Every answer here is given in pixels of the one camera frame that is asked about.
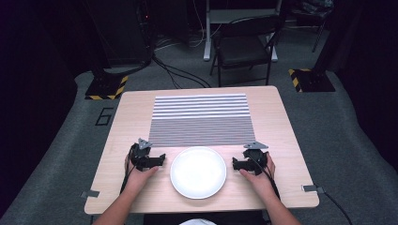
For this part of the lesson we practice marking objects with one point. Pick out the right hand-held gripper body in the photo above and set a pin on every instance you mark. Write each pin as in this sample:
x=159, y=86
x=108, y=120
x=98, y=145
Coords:
x=256, y=156

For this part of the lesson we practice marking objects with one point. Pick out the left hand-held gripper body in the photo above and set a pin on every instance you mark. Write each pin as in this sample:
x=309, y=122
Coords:
x=139, y=156

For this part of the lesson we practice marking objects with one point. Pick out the white round plate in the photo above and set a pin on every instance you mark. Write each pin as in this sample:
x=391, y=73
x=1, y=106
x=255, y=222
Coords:
x=198, y=172

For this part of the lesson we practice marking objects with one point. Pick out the person's right hand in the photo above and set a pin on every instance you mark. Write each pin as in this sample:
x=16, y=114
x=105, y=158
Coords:
x=259, y=182

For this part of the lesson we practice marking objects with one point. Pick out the person's left hand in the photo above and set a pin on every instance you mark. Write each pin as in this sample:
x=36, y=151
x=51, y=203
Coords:
x=137, y=181

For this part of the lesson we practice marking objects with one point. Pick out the grey striped placemat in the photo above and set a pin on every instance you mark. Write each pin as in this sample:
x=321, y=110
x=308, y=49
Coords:
x=202, y=125

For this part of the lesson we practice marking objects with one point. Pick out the grey tape strip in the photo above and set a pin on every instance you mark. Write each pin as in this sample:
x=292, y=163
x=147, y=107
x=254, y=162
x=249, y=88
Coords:
x=309, y=188
x=90, y=194

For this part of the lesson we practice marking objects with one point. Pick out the person's white shirt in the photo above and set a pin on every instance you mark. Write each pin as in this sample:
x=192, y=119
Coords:
x=197, y=222

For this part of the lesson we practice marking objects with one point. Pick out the black yellow striped stand base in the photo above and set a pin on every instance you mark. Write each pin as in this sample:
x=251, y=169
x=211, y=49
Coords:
x=313, y=82
x=104, y=87

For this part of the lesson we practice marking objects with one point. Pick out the black folding chair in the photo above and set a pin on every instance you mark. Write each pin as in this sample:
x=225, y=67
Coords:
x=241, y=50

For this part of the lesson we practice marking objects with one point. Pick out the black equipment cabinet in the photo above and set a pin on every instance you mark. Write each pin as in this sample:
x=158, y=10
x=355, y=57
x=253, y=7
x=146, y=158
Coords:
x=125, y=31

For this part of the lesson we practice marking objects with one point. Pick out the dark cluttered chair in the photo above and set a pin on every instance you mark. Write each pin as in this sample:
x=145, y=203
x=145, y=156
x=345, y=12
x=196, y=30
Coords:
x=313, y=9

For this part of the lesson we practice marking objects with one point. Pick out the white metal desk frame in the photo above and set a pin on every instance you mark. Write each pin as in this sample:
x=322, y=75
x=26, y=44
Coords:
x=207, y=37

